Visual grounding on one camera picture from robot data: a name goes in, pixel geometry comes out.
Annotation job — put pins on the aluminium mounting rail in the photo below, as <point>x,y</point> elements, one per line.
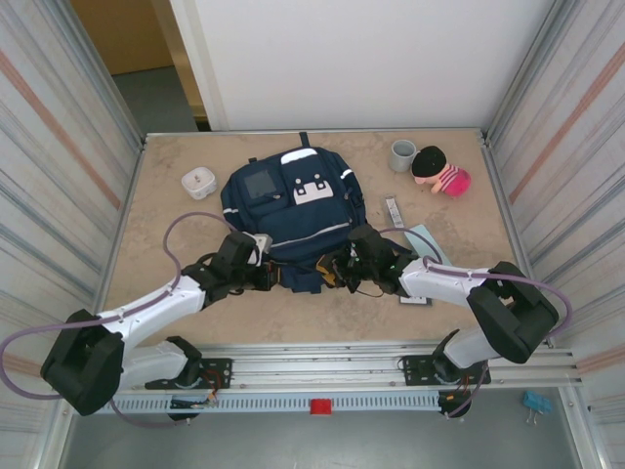
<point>317,366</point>

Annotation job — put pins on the aluminium frame post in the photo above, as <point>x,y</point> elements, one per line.
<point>522,73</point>
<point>110,73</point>

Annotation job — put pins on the grey remote control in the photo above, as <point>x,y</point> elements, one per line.
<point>393,211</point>

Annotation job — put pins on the grey cup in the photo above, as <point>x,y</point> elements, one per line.
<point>402,158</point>

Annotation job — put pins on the navy blue backpack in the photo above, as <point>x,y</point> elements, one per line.
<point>303,220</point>

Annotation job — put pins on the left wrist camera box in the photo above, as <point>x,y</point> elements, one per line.
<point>261,246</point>

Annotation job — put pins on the pink plush doll black hair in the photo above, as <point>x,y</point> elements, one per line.
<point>446,178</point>

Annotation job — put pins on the wooden door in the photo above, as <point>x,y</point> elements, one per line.
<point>122,34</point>

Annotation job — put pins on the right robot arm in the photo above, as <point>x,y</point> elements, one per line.
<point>439,283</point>

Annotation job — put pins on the small black box white label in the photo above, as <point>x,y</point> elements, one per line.
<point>415,301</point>

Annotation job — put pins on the small white lidded container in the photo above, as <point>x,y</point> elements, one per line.
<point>199,183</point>

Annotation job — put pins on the blue binder clip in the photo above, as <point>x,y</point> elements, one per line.
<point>536,401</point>

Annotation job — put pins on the red block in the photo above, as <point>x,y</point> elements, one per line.
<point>321,406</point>

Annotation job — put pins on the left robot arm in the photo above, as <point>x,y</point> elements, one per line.
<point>156,308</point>

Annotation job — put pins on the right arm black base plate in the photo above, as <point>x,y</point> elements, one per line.
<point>420,366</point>

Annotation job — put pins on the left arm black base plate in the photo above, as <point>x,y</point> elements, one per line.
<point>217,371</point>

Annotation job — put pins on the light blue pencil case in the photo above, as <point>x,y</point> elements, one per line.
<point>425,242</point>

